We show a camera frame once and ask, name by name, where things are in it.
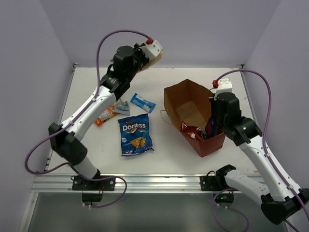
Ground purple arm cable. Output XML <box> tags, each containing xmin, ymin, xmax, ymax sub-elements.
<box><xmin>213</xmin><ymin>69</ymin><xmax>309</xmax><ymax>232</ymax></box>
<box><xmin>25</xmin><ymin>29</ymin><xmax>153</xmax><ymax>175</ymax></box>

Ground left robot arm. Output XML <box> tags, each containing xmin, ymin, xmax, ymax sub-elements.
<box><xmin>48</xmin><ymin>44</ymin><xmax>155</xmax><ymax>190</ymax></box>

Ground orange snack packet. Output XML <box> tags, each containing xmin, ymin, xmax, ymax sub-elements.
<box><xmin>95</xmin><ymin>105</ymin><xmax>117</xmax><ymax>126</ymax></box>

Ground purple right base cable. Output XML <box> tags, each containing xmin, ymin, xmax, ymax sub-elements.
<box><xmin>211</xmin><ymin>186</ymin><xmax>250</xmax><ymax>232</ymax></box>

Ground red paper bag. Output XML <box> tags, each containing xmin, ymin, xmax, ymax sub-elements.
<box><xmin>164</xmin><ymin>79</ymin><xmax>225</xmax><ymax>157</ymax></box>

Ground dark blue snack bag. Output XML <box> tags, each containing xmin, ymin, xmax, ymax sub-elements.
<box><xmin>118</xmin><ymin>114</ymin><xmax>153</xmax><ymax>157</ymax></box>

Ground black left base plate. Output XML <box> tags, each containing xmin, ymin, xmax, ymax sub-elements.
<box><xmin>71</xmin><ymin>175</ymin><xmax>115</xmax><ymax>191</ymax></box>

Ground aluminium front rail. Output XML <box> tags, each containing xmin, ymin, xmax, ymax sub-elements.
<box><xmin>30</xmin><ymin>173</ymin><xmax>265</xmax><ymax>194</ymax></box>

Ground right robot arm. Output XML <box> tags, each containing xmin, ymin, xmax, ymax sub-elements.
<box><xmin>210</xmin><ymin>92</ymin><xmax>309</xmax><ymax>225</ymax></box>

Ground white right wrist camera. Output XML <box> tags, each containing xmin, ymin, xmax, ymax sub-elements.
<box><xmin>212</xmin><ymin>78</ymin><xmax>232</xmax><ymax>98</ymax></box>

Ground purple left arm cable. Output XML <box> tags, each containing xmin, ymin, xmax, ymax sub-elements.
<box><xmin>25</xmin><ymin>29</ymin><xmax>153</xmax><ymax>175</ymax></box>

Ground aluminium table rail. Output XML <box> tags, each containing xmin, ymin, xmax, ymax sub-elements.
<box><xmin>44</xmin><ymin>63</ymin><xmax>79</xmax><ymax>173</ymax></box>
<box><xmin>238</xmin><ymin>64</ymin><xmax>256</xmax><ymax>126</ymax></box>

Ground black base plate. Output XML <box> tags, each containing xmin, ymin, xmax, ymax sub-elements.
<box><xmin>199</xmin><ymin>175</ymin><xmax>220</xmax><ymax>191</ymax></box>
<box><xmin>71</xmin><ymin>175</ymin><xmax>115</xmax><ymax>191</ymax></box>

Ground blue spicy chilli snack bag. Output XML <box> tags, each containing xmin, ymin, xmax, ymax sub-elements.
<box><xmin>205</xmin><ymin>116</ymin><xmax>217</xmax><ymax>139</ymax></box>

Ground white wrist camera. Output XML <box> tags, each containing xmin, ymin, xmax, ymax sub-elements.
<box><xmin>212</xmin><ymin>78</ymin><xmax>232</xmax><ymax>98</ymax></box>
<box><xmin>140</xmin><ymin>38</ymin><xmax>163</xmax><ymax>60</ymax></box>

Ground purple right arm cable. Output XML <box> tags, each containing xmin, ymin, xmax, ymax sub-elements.
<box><xmin>213</xmin><ymin>69</ymin><xmax>309</xmax><ymax>232</ymax></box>

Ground aluminium left table rail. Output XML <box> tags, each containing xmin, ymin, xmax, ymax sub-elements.
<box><xmin>44</xmin><ymin>63</ymin><xmax>79</xmax><ymax>173</ymax></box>

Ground small silver blue snack packet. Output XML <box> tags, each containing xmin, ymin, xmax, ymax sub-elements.
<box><xmin>114</xmin><ymin>99</ymin><xmax>130</xmax><ymax>116</ymax></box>

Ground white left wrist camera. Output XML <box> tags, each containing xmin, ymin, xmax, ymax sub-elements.
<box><xmin>140</xmin><ymin>38</ymin><xmax>163</xmax><ymax>60</ymax></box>

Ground aluminium right table rail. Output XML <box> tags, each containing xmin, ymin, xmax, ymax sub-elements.
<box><xmin>238</xmin><ymin>64</ymin><xmax>256</xmax><ymax>126</ymax></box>

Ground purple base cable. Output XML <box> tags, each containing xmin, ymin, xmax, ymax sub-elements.
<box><xmin>211</xmin><ymin>186</ymin><xmax>250</xmax><ymax>232</ymax></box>
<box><xmin>82</xmin><ymin>176</ymin><xmax>127</xmax><ymax>208</ymax></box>

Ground red snack packet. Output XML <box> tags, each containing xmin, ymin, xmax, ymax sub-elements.
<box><xmin>180</xmin><ymin>121</ymin><xmax>206</xmax><ymax>141</ymax></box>

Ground brown kraft snack bag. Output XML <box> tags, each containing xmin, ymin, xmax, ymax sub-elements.
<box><xmin>139</xmin><ymin>51</ymin><xmax>164</xmax><ymax>72</ymax></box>

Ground small blue white snack packet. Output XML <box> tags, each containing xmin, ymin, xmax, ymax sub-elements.
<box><xmin>130</xmin><ymin>93</ymin><xmax>156</xmax><ymax>113</ymax></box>

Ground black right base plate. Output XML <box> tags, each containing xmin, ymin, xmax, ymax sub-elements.
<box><xmin>199</xmin><ymin>175</ymin><xmax>220</xmax><ymax>191</ymax></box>

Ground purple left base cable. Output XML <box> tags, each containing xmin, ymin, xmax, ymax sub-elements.
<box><xmin>82</xmin><ymin>176</ymin><xmax>127</xmax><ymax>208</ymax></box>

